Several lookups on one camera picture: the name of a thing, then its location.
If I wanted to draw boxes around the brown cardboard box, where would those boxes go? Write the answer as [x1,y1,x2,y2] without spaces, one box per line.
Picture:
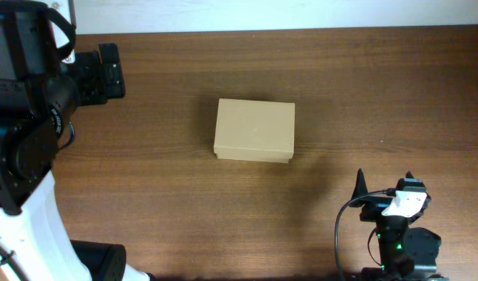
[214,98,296,163]

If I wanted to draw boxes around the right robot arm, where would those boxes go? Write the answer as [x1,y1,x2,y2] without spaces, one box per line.
[349,169,442,280]

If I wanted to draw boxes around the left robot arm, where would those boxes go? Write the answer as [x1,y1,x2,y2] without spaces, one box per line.
[0,1,151,280]

